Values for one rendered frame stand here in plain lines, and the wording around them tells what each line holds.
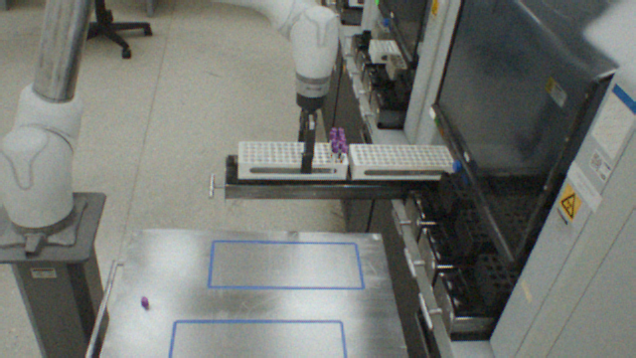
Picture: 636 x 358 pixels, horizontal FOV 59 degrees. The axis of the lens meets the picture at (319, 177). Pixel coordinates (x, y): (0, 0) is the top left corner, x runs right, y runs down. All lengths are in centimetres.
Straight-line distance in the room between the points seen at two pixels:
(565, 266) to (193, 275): 76
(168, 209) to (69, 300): 106
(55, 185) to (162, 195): 132
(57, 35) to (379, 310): 98
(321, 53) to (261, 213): 142
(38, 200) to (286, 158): 62
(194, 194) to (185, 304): 156
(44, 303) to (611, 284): 139
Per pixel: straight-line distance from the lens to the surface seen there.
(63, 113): 160
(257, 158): 154
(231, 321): 121
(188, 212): 267
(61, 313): 178
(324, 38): 135
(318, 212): 269
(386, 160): 161
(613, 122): 98
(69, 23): 149
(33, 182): 148
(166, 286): 128
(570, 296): 115
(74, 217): 161
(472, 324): 135
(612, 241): 107
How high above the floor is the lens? 179
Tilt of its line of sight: 38 degrees down
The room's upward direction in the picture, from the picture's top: 7 degrees clockwise
